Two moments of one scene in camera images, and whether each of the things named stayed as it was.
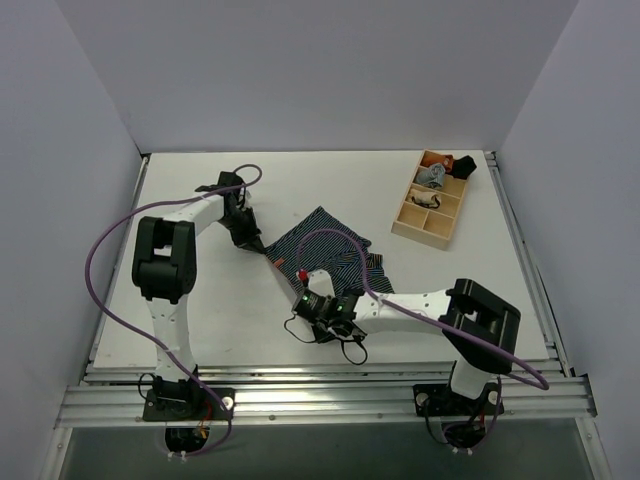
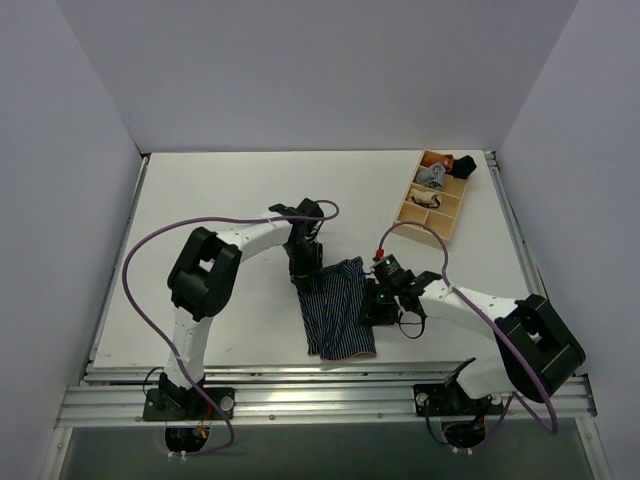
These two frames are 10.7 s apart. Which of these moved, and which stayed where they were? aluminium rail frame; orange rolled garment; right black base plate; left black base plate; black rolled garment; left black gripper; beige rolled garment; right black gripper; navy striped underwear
Moved: left black gripper; navy striped underwear; right black gripper
Stayed: beige rolled garment; right black base plate; black rolled garment; left black base plate; orange rolled garment; aluminium rail frame
